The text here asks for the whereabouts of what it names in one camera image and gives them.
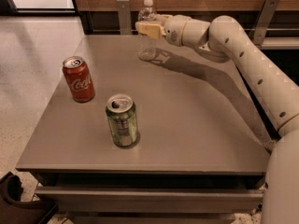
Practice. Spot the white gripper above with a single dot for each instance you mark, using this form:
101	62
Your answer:
173	30

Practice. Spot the clear plastic water bottle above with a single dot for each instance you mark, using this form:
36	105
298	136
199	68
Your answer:
146	44

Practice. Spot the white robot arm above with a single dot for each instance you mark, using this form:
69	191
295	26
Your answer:
223	39

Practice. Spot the green soda can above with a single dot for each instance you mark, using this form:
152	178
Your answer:
121	116

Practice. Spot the red Coca-Cola can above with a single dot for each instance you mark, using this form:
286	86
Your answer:
78	78

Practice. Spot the dark brown chair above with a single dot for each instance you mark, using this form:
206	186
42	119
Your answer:
14	211

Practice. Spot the left metal bracket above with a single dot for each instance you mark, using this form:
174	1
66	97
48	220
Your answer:
124	16

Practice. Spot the metal bracket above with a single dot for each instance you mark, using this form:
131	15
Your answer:
124	16
266	14

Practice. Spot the right metal bracket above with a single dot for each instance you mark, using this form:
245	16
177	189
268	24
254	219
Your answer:
266	14

